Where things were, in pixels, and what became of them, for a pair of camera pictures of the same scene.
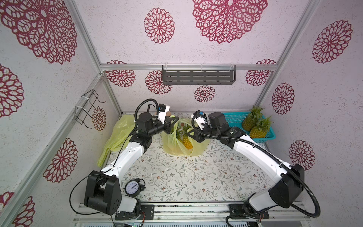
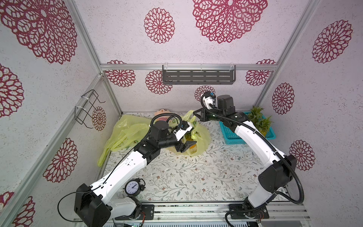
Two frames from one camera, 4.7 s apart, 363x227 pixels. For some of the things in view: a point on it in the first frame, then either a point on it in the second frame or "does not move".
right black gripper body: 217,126 → 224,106
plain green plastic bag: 118,137 does not move
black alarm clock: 133,187 does not move
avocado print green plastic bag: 177,142 does not move
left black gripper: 169,124 → 179,148
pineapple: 262,126 does not move
